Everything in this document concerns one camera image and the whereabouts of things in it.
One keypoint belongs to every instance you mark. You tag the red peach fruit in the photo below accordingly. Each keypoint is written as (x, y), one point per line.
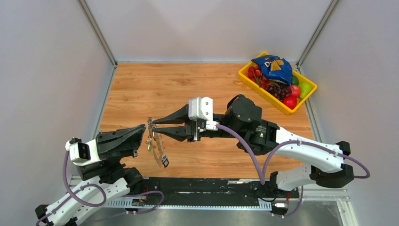
(295, 91)

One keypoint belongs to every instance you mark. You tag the purple grape bunch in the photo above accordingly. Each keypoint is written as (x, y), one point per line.
(280, 91)

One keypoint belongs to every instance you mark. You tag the blue chips bag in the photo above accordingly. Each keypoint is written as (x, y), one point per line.
(275, 68)

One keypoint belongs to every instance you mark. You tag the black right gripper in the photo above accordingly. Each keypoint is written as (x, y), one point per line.
(180, 133)

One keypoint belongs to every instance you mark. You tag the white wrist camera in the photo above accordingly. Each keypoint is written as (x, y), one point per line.
(202, 108)
(82, 154)

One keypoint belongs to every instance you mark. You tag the red apple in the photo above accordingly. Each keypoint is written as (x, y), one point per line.
(290, 102)

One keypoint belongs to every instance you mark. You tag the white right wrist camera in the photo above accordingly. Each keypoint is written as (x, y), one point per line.
(202, 108)

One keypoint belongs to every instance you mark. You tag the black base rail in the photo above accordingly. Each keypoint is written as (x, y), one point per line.
(207, 194)

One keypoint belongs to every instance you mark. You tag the green apple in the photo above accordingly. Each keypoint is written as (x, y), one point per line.
(305, 88)

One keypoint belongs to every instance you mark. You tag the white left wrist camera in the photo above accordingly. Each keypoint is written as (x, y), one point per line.
(82, 154)

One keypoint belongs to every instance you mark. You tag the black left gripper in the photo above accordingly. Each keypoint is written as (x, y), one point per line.
(120, 142)

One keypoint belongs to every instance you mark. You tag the metal key organizer ring plate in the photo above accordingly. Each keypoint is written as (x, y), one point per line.
(154, 142)

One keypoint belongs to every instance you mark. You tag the yellow plastic bin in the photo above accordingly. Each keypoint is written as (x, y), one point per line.
(296, 79)

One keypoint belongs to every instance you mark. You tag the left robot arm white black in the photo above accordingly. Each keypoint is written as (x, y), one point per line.
(94, 176)

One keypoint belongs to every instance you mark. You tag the red cherries bunch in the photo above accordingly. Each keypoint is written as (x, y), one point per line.
(255, 75)

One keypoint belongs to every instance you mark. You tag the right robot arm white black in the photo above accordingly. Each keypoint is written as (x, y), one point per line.
(323, 164)

